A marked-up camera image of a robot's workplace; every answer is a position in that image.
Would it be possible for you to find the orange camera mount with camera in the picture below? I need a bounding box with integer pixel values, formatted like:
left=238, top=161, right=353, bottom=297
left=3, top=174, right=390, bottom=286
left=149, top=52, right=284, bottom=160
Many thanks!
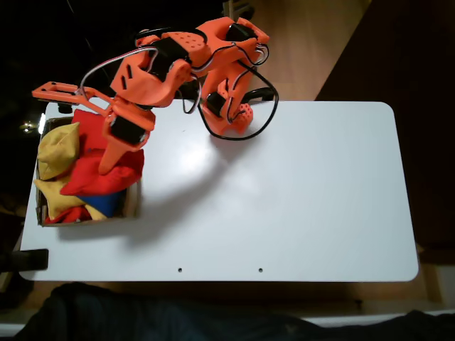
left=31, top=81, right=118, bottom=115

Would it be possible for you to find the red bean bag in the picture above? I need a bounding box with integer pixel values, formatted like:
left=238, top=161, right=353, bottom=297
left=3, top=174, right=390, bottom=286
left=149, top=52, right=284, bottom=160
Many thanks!
left=59, top=148, right=146, bottom=197
left=44, top=205, right=93, bottom=224
left=72, top=109, right=111, bottom=157

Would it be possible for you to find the chair base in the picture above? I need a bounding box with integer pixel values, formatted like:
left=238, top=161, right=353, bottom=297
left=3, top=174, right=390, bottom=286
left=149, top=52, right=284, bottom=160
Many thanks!
left=222, top=0, right=257, bottom=18

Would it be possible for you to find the blue bean bag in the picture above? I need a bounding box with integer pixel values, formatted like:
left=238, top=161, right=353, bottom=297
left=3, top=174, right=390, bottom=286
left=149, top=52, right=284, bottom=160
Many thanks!
left=76, top=191, right=127, bottom=218

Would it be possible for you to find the white servo cable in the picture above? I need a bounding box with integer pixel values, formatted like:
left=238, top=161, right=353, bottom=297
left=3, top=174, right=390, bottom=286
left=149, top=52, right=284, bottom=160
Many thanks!
left=80, top=48, right=159, bottom=97

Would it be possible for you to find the black table clamp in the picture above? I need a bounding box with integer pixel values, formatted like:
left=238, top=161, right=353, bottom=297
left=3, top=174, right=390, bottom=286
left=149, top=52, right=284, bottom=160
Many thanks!
left=0, top=248, right=50, bottom=273

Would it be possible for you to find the cardboard box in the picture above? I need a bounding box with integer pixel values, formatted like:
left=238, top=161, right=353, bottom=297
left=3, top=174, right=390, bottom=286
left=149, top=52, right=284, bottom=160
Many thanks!
left=34, top=112, right=141, bottom=228

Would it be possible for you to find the yellow bean bag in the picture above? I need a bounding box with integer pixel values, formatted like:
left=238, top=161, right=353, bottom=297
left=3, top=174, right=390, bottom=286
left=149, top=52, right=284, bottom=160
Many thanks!
left=33, top=173, right=107, bottom=221
left=36, top=121, right=81, bottom=181

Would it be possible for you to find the person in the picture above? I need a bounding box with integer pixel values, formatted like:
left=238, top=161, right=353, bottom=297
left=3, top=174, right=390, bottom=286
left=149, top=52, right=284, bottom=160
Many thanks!
left=14, top=282, right=455, bottom=341

